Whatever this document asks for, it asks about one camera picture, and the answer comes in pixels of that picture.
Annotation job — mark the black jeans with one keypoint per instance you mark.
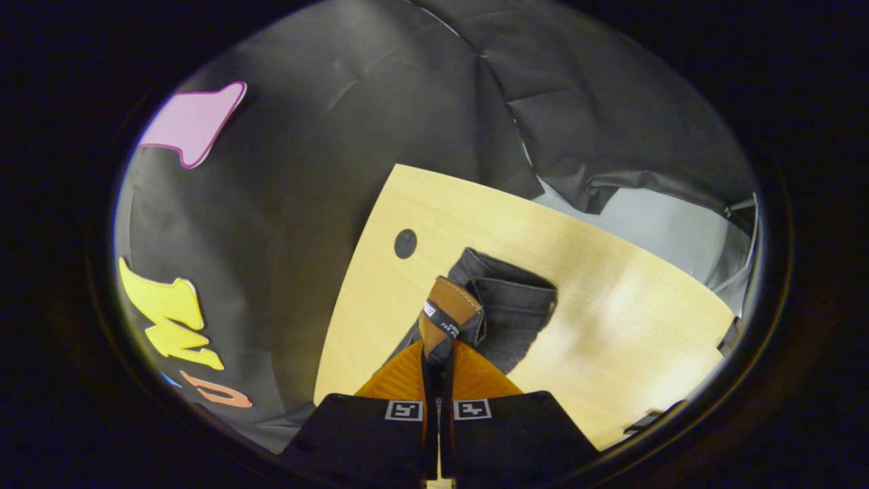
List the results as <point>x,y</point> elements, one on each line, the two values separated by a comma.
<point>516,305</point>

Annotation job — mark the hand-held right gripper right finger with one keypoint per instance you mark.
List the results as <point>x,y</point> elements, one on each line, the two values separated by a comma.
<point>516,435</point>

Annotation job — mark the black backdrop cloth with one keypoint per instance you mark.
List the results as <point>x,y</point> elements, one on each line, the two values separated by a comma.
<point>326,136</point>

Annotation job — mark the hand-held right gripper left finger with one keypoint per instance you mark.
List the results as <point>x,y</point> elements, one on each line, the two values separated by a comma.
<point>360,435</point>

